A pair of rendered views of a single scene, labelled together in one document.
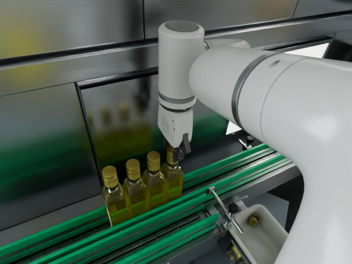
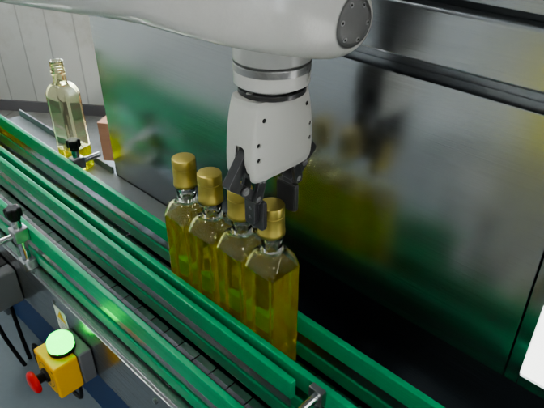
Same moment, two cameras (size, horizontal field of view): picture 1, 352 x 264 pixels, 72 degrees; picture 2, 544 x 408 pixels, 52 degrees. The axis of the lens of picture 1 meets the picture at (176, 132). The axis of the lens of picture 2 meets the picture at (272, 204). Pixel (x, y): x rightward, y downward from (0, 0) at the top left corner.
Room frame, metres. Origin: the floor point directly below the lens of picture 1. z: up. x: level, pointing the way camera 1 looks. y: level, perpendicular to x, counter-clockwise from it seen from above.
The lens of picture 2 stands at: (0.29, -0.56, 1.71)
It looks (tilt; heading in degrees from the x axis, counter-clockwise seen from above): 33 degrees down; 75
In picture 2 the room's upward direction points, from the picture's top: straight up
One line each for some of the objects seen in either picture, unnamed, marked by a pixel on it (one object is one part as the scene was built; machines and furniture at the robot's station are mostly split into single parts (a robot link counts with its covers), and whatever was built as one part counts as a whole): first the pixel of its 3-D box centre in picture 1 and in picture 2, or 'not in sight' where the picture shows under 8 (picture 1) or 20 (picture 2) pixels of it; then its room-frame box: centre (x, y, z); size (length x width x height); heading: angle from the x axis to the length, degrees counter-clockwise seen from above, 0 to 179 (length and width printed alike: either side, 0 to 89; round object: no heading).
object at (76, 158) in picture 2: not in sight; (87, 163); (0.19, 0.59, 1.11); 0.07 x 0.04 x 0.13; 31
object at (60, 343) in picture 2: not in sight; (60, 342); (0.13, 0.17, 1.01); 0.04 x 0.04 x 0.03
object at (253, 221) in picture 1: (253, 219); not in sight; (0.47, -0.32, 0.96); 0.04 x 0.04 x 0.04
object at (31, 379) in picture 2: not in sight; (39, 379); (0.09, 0.14, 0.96); 0.04 x 0.03 x 0.04; 121
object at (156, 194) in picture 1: (153, 194); (244, 288); (0.42, 0.05, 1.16); 0.06 x 0.06 x 0.21; 30
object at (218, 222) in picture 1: (215, 221); not in sight; (0.42, -0.16, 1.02); 0.09 x 0.04 x 0.07; 31
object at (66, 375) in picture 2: not in sight; (65, 364); (0.13, 0.17, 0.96); 0.07 x 0.07 x 0.07; 31
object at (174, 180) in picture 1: (171, 187); (271, 308); (0.45, 0.00, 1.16); 0.06 x 0.06 x 0.21; 30
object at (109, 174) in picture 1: (110, 176); (184, 170); (0.36, 0.15, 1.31); 0.04 x 0.04 x 0.04
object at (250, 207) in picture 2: (180, 154); (248, 206); (0.41, -0.02, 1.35); 0.03 x 0.03 x 0.07; 30
